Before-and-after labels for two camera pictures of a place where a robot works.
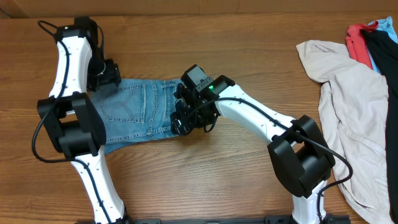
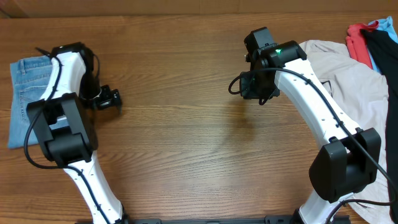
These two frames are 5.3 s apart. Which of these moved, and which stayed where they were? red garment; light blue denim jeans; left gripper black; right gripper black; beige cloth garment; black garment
Moved: left gripper black; light blue denim jeans; right gripper black
Stayed: beige cloth garment; black garment; red garment
